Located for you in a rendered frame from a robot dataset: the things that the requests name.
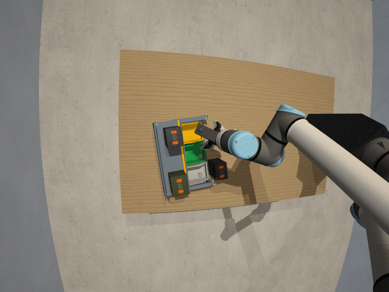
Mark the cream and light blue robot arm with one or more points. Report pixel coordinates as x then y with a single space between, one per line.
364 180

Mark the yellow bin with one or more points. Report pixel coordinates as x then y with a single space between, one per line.
189 135

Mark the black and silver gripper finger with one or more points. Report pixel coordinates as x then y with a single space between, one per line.
207 146
218 125

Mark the grey metal rack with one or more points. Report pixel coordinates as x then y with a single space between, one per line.
170 159

